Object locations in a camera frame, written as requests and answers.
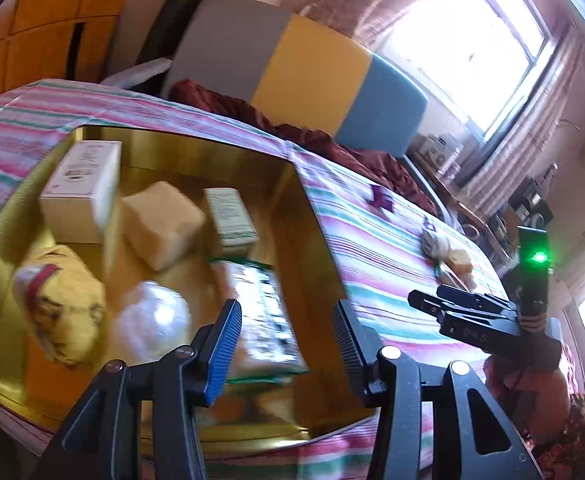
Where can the wooden side desk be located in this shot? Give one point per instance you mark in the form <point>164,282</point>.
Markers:
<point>467,205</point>

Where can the maroon cloth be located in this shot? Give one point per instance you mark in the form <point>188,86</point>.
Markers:
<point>212,100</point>

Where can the window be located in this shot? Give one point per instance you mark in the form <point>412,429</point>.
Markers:
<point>462,45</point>

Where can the white box red print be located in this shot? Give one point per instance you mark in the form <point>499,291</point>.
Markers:
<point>80,190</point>

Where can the wooden wardrobe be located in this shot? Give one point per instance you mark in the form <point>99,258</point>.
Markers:
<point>37,25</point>

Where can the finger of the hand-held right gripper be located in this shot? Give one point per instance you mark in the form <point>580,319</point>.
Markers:
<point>425,301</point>
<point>472,297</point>

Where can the gold tin box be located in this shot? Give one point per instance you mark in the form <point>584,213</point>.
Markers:
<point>302,260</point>

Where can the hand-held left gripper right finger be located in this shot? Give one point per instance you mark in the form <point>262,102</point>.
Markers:
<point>347,345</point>

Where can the person's floral clothing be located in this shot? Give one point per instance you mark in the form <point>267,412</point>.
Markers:
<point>584,430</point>

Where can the white printed carton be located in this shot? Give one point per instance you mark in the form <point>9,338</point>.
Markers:
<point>430,152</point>

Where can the yellow patterned cloth pouch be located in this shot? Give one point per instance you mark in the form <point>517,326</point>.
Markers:
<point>67,305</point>

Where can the yellow sponge cake block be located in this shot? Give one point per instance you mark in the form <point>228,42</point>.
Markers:
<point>460,261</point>
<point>162,225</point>

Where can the striped tablecloth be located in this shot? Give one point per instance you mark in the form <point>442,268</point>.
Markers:
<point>372,260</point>

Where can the white box blue label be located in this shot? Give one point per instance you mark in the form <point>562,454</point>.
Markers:
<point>450,142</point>

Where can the white plastic-wrapped ball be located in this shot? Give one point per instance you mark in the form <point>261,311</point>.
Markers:
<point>152,320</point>

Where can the small green white box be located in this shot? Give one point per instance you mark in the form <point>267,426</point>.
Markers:
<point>230,220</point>

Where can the dark desk clutter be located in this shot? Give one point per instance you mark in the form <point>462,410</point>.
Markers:
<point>527,200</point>

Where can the grey yellow blue armchair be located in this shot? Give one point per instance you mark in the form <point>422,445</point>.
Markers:
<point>302,65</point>

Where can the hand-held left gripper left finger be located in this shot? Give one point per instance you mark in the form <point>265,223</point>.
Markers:
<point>225,355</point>

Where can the person's right hand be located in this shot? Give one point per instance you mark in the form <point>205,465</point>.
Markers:
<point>537,400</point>

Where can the purple snack packet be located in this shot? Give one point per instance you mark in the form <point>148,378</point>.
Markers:
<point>382,198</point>

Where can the cracker packet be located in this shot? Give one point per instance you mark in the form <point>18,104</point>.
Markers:
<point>262,310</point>

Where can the black rolled mat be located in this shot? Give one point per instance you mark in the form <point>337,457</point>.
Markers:
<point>172,15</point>

